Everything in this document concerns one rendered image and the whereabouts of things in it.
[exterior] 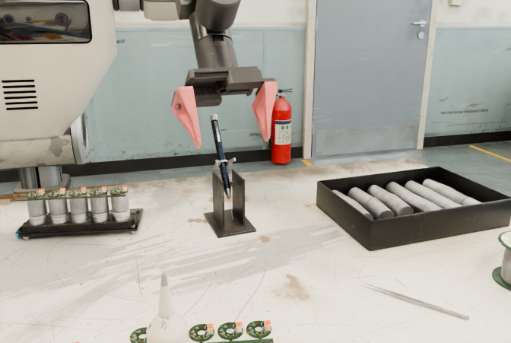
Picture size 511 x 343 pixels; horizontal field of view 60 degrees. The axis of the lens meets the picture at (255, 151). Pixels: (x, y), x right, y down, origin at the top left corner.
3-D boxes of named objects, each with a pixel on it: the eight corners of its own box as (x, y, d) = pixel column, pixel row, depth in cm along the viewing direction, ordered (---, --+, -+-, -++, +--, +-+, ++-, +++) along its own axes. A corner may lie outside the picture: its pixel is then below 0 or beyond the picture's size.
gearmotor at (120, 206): (114, 220, 65) (111, 187, 64) (131, 219, 65) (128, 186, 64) (111, 227, 63) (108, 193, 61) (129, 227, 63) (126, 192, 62)
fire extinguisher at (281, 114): (268, 159, 342) (268, 87, 327) (287, 157, 346) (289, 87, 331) (274, 164, 328) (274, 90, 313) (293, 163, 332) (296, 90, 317)
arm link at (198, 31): (221, 23, 70) (185, 24, 69) (230, -6, 64) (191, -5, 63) (230, 61, 68) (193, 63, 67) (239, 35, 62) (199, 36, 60)
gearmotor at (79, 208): (74, 222, 64) (71, 188, 63) (92, 220, 65) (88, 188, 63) (70, 230, 62) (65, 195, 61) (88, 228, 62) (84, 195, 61)
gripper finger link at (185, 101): (241, 133, 57) (227, 70, 60) (186, 138, 55) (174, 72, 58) (229, 152, 63) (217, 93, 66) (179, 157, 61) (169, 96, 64)
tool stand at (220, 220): (244, 239, 70) (231, 172, 73) (263, 227, 61) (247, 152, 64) (208, 245, 68) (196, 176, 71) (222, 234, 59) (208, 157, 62)
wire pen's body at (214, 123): (231, 189, 67) (218, 122, 70) (233, 187, 65) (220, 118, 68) (220, 191, 66) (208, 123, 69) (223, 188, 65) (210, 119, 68)
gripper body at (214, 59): (263, 77, 62) (252, 32, 64) (191, 80, 58) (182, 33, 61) (251, 99, 68) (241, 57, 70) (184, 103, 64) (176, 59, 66)
